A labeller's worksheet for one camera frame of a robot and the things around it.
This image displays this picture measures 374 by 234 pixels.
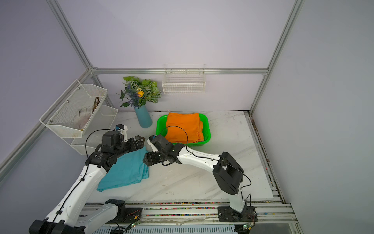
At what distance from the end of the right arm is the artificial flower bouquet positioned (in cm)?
35

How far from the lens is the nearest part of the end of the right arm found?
0.61 metres

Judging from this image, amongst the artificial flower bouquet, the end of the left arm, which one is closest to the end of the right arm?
the end of the left arm

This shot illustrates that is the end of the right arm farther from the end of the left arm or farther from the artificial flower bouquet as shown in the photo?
the artificial flower bouquet

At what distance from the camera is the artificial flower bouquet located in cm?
86
